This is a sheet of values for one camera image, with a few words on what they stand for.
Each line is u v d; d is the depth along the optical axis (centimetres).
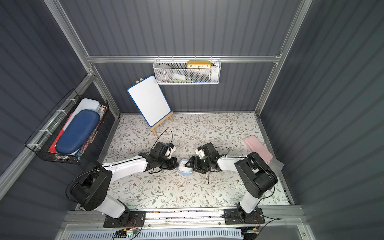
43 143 62
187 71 88
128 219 70
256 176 47
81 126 69
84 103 78
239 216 65
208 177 87
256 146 99
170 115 111
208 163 78
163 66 86
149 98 96
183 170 87
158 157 71
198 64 87
